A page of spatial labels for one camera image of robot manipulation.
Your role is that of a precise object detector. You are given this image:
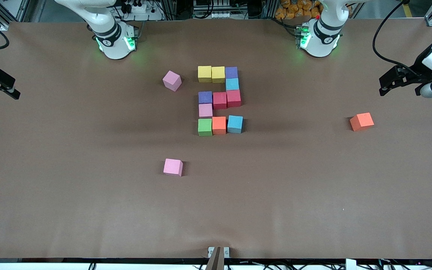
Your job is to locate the red foam cube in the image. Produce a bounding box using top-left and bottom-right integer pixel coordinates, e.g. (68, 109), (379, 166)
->
(213, 92), (227, 110)
(226, 90), (241, 108)

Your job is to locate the yellow foam cube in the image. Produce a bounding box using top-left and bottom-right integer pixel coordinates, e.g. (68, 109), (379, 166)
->
(211, 66), (226, 84)
(198, 66), (213, 83)

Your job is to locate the bag of oranges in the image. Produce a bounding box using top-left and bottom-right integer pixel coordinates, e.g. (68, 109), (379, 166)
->
(275, 0), (323, 20)

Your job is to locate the brown table cover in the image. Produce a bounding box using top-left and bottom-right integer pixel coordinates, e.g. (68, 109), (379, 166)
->
(0, 18), (432, 260)

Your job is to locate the orange foam cube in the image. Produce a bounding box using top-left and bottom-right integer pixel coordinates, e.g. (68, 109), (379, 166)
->
(212, 116), (227, 135)
(350, 112), (375, 132)

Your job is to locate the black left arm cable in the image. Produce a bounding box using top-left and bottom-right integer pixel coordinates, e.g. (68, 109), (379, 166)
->
(372, 0), (419, 70)

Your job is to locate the light pink foam cube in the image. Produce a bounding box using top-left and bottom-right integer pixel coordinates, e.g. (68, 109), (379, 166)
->
(163, 159), (183, 177)
(163, 70), (182, 92)

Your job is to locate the white power strip with plugs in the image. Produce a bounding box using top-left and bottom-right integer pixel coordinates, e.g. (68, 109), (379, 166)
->
(120, 0), (164, 21)

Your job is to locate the metal bracket with post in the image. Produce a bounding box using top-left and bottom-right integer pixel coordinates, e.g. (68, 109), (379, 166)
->
(205, 246), (230, 270)

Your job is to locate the green foam cube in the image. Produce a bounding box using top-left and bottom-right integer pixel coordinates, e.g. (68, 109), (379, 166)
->
(198, 118), (213, 137)

